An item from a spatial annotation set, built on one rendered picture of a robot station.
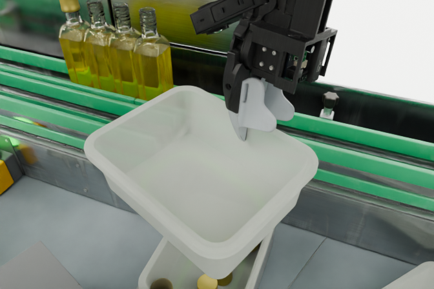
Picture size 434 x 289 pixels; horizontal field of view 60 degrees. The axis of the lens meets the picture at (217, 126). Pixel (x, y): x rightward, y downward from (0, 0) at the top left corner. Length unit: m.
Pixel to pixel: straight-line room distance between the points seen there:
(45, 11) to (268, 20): 0.82
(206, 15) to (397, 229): 0.52
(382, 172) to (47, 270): 0.57
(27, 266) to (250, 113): 0.45
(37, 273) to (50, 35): 0.68
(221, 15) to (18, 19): 0.86
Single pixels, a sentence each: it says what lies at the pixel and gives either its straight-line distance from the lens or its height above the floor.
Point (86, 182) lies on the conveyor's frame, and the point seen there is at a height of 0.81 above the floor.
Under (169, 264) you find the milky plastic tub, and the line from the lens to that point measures 0.72.
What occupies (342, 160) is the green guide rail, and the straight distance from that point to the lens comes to 0.69.
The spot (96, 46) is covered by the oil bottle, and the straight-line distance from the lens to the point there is 0.79.
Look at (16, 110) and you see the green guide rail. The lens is 0.88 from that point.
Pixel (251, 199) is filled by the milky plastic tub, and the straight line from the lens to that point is 0.46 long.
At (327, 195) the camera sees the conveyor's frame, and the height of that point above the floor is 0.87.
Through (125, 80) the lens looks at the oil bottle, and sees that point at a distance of 0.79.
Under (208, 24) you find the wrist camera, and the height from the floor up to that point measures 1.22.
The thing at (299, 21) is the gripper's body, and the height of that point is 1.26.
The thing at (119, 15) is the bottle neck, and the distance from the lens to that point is 0.74.
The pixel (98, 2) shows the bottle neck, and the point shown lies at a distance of 0.77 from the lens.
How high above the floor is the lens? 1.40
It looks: 38 degrees down
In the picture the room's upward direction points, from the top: straight up
